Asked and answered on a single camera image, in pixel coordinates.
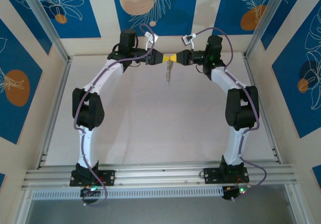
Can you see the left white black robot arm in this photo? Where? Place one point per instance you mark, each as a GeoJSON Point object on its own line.
{"type": "Point", "coordinates": [87, 113]}

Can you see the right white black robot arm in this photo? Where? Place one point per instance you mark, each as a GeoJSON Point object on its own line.
{"type": "Point", "coordinates": [240, 113]}

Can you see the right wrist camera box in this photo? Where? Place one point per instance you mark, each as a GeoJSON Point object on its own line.
{"type": "Point", "coordinates": [186, 39]}

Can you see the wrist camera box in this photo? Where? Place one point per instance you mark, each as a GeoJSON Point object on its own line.
{"type": "Point", "coordinates": [186, 39]}
{"type": "Point", "coordinates": [153, 37]}

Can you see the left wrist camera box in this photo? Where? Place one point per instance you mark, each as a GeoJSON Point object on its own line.
{"type": "Point", "coordinates": [153, 37]}

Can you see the aluminium frame post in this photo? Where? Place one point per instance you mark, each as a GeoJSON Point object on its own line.
{"type": "Point", "coordinates": [46, 20]}
{"type": "Point", "coordinates": [266, 20]}

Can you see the aluminium table side rail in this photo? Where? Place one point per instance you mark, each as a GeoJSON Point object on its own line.
{"type": "Point", "coordinates": [57, 108]}
{"type": "Point", "coordinates": [266, 123]}

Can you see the long aluminium base rail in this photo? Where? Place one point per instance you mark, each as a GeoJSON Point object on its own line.
{"type": "Point", "coordinates": [160, 176]}

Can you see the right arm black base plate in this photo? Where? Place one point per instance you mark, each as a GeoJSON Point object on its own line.
{"type": "Point", "coordinates": [210, 175]}

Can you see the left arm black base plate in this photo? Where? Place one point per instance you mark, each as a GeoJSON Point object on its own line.
{"type": "Point", "coordinates": [109, 177]}

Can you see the aluminium frame leg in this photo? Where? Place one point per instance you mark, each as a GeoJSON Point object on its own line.
{"type": "Point", "coordinates": [23, 206]}
{"type": "Point", "coordinates": [296, 204]}

